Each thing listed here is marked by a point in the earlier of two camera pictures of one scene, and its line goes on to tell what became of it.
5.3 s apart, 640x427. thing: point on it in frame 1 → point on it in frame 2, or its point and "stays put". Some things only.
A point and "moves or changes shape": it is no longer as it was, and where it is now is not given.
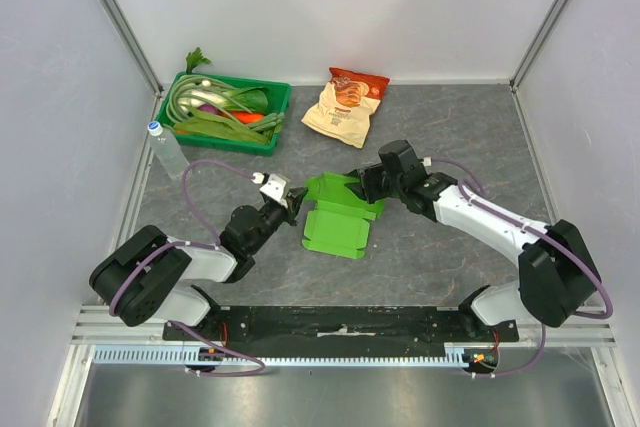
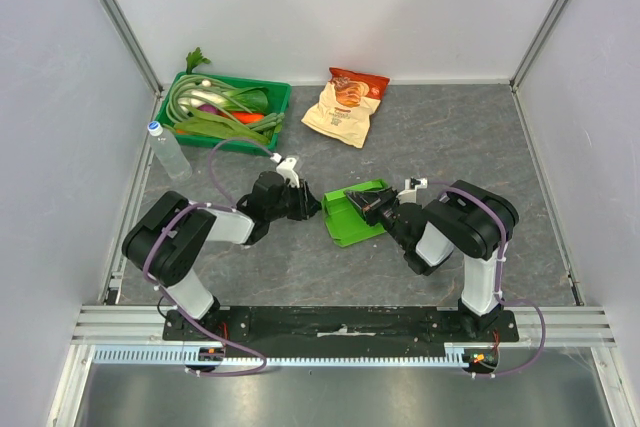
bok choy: [250, 99] stays put
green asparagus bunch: [268, 123] stays put
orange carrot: [245, 117] stays put
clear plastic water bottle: [167, 150] stays put
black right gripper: [366, 186] → [380, 204]
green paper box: [339, 222] moves or changes shape
